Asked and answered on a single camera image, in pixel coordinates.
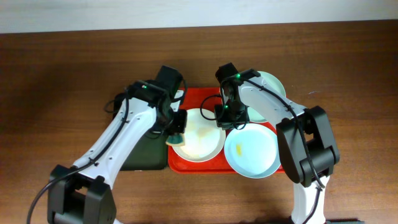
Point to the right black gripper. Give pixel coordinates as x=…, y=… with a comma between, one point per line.
x=232, y=121

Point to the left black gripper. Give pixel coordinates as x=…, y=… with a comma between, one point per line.
x=180, y=121

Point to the green yellow sponge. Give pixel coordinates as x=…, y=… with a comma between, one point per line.
x=176, y=140

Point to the white plate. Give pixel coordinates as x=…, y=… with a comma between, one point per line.
x=203, y=139

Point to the light blue plate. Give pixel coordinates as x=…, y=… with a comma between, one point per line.
x=253, y=151

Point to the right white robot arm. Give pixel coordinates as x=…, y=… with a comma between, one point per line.
x=307, y=146

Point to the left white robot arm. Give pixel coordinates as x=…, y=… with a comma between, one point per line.
x=83, y=192

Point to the dark green tray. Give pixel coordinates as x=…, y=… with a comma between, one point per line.
x=150, y=153

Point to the mint green plate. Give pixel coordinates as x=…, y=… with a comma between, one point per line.
x=275, y=82

